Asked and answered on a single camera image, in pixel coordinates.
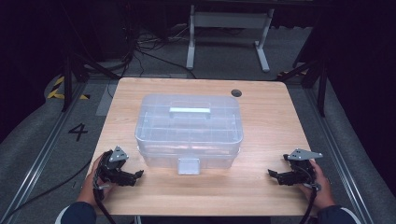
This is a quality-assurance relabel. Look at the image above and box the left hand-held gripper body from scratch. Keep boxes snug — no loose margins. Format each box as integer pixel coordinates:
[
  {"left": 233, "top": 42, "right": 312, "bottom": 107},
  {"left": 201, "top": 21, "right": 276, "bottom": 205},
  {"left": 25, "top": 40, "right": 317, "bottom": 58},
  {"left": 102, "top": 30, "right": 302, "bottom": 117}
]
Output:
[{"left": 97, "top": 145, "right": 130, "bottom": 186}]

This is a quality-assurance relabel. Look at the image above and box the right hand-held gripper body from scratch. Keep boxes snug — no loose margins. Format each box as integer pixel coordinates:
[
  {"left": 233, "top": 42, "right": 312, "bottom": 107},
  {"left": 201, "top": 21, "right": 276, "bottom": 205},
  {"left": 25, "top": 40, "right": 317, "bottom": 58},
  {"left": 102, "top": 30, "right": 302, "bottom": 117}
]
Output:
[{"left": 286, "top": 147, "right": 324, "bottom": 187}]

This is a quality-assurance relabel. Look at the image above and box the clear plastic storage box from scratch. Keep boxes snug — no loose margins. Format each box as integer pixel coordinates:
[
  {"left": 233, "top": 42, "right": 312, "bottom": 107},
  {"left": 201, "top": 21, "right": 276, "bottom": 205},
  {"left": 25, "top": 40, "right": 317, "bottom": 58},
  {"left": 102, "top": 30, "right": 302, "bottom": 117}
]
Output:
[{"left": 134, "top": 92, "right": 245, "bottom": 175}]

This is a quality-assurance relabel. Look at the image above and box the person's left hand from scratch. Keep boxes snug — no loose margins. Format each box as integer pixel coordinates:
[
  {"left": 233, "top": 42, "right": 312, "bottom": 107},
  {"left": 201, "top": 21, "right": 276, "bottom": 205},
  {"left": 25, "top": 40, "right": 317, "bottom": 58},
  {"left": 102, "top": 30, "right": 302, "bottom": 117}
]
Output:
[{"left": 78, "top": 153, "right": 110, "bottom": 208}]

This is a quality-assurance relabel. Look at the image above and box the person's right hand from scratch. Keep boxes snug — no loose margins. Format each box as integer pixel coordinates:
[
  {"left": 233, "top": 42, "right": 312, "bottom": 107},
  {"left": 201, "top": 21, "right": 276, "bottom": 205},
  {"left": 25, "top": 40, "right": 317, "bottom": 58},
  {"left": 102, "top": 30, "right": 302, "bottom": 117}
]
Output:
[{"left": 298, "top": 159, "right": 336, "bottom": 210}]

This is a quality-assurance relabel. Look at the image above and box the black tripod stand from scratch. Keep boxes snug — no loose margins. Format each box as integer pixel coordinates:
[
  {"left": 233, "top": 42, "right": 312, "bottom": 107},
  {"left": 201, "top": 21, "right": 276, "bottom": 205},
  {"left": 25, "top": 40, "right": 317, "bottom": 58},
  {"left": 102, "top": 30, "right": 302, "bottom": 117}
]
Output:
[
  {"left": 60, "top": 46, "right": 121, "bottom": 113},
  {"left": 276, "top": 55, "right": 329, "bottom": 118}
]

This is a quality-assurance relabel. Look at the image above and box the yellow black floor tape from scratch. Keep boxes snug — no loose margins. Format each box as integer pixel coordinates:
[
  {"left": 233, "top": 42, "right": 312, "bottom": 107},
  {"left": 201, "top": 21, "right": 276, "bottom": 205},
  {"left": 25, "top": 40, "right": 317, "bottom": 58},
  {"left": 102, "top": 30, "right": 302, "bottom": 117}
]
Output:
[{"left": 46, "top": 76, "right": 92, "bottom": 101}]

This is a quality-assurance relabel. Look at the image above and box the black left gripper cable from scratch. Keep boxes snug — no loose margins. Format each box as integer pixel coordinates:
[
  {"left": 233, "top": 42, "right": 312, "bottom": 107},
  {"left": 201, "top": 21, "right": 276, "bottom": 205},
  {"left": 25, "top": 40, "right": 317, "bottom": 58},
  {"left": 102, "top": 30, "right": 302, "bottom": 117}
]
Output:
[{"left": 92, "top": 178, "right": 114, "bottom": 224}]

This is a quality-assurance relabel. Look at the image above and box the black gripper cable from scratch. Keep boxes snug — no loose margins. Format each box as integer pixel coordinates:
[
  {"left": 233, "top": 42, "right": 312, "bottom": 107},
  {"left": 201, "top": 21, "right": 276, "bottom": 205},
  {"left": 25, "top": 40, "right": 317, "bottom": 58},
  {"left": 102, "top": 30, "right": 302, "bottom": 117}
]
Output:
[
  {"left": 92, "top": 178, "right": 114, "bottom": 224},
  {"left": 299, "top": 183, "right": 319, "bottom": 224}
]

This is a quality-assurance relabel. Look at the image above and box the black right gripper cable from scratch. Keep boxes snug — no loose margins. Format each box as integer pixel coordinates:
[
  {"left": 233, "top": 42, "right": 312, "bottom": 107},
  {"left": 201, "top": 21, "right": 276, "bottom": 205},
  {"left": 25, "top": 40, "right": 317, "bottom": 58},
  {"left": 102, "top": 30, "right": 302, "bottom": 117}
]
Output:
[{"left": 299, "top": 183, "right": 319, "bottom": 224}]

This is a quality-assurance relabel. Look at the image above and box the aluminium floor rail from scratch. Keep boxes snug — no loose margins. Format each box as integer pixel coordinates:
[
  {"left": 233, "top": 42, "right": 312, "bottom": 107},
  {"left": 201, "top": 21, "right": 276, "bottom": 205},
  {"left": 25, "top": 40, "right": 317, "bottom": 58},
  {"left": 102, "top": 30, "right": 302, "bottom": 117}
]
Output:
[
  {"left": 0, "top": 83, "right": 89, "bottom": 220},
  {"left": 303, "top": 87, "right": 376, "bottom": 224}
]

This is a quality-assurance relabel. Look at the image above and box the long black floor cable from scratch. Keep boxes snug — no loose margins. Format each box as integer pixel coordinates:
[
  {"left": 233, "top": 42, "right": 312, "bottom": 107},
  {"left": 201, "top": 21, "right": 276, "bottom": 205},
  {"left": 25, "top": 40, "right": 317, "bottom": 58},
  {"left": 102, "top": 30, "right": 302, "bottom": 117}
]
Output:
[{"left": 0, "top": 158, "right": 93, "bottom": 224}]

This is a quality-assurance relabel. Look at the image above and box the bundle of black floor cables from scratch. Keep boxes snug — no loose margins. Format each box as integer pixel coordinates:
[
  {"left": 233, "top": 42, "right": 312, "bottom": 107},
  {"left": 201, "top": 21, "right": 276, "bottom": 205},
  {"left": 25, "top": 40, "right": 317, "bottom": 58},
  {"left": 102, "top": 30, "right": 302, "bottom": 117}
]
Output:
[{"left": 120, "top": 26, "right": 198, "bottom": 79}]

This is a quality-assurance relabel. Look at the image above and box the grey metal stand frame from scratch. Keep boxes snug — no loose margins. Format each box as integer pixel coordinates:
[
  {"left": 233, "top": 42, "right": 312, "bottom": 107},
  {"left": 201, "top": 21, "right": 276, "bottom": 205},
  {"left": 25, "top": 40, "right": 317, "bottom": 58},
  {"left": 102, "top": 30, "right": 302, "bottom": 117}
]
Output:
[{"left": 185, "top": 4, "right": 276, "bottom": 73}]

